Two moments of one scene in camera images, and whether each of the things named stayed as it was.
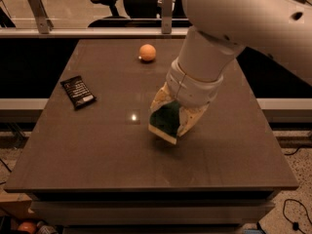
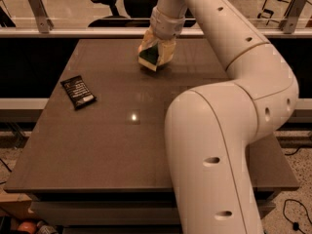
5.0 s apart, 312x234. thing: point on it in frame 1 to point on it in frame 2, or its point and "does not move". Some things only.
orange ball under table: [27, 227] does not move
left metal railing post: [34, 0] does not move
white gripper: [191, 90] to [165, 27]
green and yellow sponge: [164, 122] to [148, 58]
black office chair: [142, 7] does not move
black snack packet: [78, 93] does not move
